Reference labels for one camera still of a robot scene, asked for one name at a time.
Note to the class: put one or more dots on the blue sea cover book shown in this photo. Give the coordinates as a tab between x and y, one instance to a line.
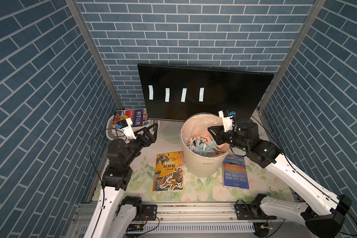
235	172

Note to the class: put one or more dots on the floral table mat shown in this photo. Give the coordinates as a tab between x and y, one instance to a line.
210	189

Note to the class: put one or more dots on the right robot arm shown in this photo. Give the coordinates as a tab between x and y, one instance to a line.
322	211

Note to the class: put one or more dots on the yellow illustrated book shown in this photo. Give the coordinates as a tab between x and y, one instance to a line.
169	172

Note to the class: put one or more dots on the white plastic basket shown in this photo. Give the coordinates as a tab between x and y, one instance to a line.
113	132

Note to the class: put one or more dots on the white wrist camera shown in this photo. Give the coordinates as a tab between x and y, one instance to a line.
125	126
227	119

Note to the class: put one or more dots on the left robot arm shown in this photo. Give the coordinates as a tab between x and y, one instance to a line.
114	211

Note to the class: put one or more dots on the white lined trash bin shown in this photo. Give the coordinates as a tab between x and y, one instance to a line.
198	165

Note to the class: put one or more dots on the red blue encyclopedia book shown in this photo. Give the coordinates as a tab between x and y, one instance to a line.
139	118

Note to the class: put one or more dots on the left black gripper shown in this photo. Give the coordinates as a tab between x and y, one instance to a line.
149	139

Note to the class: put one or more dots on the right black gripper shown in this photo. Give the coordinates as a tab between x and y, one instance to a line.
219	133

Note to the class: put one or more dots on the pile of discarded sticky notes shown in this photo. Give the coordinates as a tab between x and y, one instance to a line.
204	145

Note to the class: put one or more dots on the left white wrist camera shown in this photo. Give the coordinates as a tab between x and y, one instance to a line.
125	126

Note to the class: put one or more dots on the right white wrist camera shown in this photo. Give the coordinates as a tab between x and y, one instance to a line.
227	119

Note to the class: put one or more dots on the pale sticky note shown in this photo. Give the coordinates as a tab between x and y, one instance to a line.
183	95
201	94
167	95
151	92

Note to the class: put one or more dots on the black computer monitor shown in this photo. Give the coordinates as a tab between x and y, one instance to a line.
240	92

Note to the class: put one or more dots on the aluminium mounting rail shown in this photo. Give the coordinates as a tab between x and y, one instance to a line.
196	220

